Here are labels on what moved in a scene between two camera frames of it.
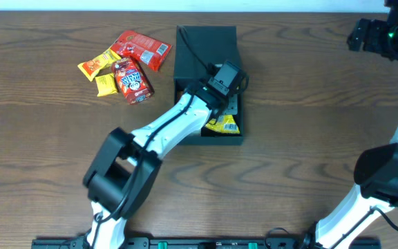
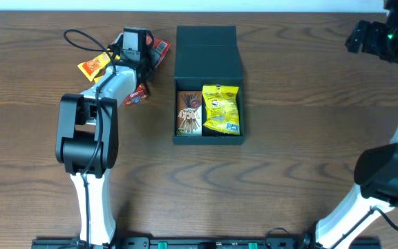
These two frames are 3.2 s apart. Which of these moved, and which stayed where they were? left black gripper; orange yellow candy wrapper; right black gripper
Moved: left black gripper
Stayed: orange yellow candy wrapper; right black gripper
